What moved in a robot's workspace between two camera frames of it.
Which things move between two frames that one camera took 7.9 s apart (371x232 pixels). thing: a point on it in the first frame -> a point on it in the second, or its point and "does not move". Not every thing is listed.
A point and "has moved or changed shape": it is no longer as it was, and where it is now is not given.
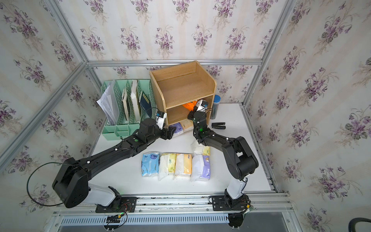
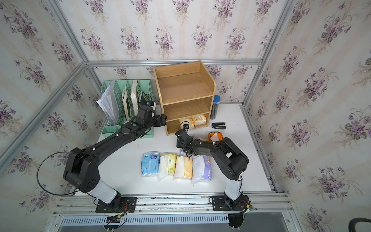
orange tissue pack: [190, 105] has moved or changed shape
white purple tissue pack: [201, 167] does not move
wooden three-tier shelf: [182, 86] does not move
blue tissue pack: [149, 165] does not move
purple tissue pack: [179, 128] -> [182, 153]
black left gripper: [170, 134] -> [163, 122]
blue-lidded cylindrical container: [217, 99] does not move
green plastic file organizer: [126, 103] does not move
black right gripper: [189, 116] -> [178, 144]
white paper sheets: [107, 101] does not move
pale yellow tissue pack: [187, 123] does not move
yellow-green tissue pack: [167, 162] does not move
